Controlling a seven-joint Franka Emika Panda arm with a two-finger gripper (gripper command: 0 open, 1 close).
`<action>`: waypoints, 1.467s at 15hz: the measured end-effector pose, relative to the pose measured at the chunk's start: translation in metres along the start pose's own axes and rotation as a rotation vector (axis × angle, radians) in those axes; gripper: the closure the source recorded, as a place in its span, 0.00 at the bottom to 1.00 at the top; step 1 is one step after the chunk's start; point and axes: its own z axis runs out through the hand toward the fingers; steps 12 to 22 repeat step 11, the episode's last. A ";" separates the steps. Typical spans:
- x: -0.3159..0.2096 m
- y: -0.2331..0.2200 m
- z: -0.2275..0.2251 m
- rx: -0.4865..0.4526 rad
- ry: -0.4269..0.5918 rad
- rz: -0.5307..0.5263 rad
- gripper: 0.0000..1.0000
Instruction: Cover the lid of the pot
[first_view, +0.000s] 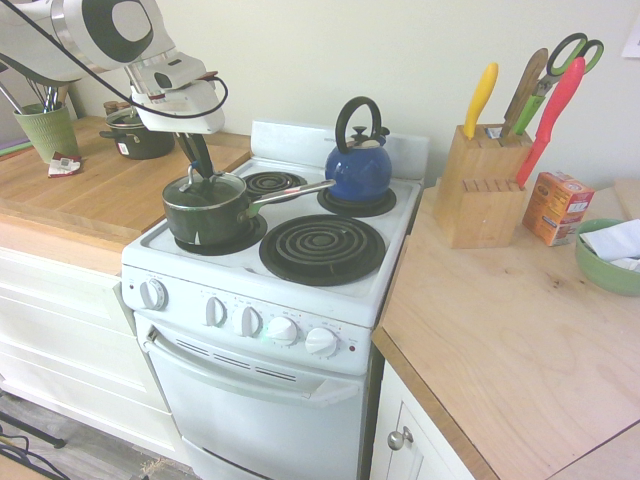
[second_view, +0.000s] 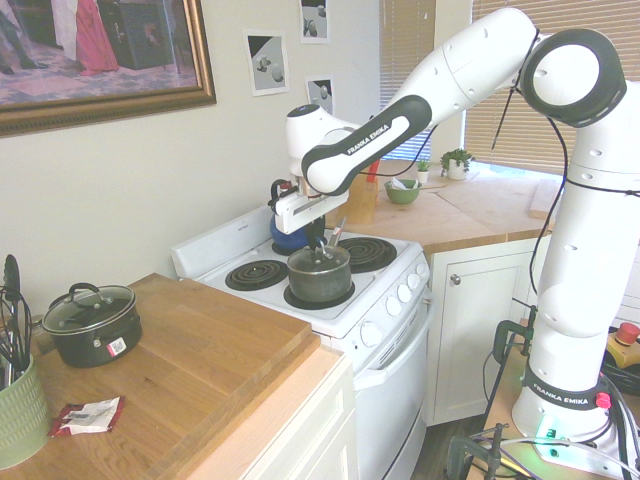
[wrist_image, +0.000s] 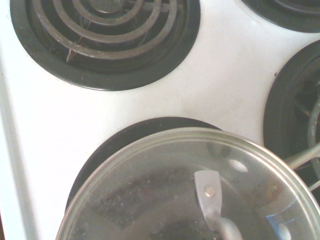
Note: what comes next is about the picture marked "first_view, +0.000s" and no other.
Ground white drawer cabinet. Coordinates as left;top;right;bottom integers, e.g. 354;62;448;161
0;233;177;462

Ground white electric stove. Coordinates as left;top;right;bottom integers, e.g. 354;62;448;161
120;118;432;480

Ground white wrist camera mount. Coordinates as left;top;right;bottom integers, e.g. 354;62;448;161
124;50;220;102

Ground metal handled utensil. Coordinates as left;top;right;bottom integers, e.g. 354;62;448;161
0;83;25;116

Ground wooden handled knife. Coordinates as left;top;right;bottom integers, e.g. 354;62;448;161
500;47;550;139

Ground green ceramic bowl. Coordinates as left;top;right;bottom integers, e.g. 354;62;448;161
574;217;640;298

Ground white stove knob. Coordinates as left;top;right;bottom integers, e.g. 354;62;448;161
304;326;342;359
139;279;170;312
266;316;301;347
205;296;228;328
234;305;264;338

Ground white door cabinet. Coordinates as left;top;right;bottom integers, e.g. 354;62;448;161
368;344;484;480

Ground large coil burner with black ring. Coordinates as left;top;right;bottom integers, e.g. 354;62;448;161
258;213;388;288

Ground yellow handled knife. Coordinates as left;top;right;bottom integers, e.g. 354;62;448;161
462;61;500;140

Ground white oven door handle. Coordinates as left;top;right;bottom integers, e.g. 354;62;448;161
141;331;362;407

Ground orange baking soda box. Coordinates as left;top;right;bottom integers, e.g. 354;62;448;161
521;170;597;248

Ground blue kettle with black handle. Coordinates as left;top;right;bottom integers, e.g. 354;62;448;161
324;95;393;203

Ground thin green mat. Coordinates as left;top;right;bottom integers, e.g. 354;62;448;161
0;139;36;157

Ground silver cabinet knob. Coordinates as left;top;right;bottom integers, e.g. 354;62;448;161
387;425;415;452

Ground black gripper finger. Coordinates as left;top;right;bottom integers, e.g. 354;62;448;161
189;133;216;181
175;132;200;167

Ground black stock pot with lid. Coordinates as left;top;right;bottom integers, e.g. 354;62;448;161
98;108;177;161

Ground green ribbed utensil cup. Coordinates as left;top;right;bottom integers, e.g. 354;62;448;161
11;101;81;164

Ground light wooden cutting board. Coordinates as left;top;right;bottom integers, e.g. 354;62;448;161
612;178;640;222

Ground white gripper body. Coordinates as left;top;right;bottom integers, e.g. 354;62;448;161
135;79;227;137

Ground wooden knife block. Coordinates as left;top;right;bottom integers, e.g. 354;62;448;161
433;123;534;250

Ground red knife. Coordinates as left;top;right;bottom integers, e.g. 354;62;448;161
515;56;587;191

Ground green and black scissors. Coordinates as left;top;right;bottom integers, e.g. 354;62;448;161
509;32;606;137

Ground black whisk utensil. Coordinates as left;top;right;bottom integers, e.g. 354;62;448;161
23;73;57;113

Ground white paper packets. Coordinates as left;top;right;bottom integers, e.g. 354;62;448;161
579;219;640;274

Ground red and white packet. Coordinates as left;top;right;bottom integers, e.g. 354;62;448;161
47;150;83;179

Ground black tripod legs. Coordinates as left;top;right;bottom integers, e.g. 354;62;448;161
0;408;67;480

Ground dark saucepan with metal handle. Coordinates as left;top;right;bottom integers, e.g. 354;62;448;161
161;172;338;248

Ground glass pot lid metal handle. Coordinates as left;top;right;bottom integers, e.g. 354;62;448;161
163;164;247;209

